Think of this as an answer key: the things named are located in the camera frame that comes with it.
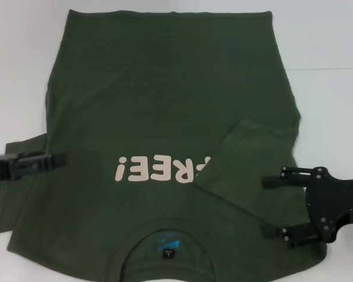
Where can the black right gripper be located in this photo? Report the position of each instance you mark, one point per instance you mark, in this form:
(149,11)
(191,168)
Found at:
(332,202)

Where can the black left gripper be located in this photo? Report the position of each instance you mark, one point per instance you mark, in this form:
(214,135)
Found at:
(1,167)

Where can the dark green printed t-shirt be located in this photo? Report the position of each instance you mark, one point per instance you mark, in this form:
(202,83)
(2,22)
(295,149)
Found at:
(176,88)

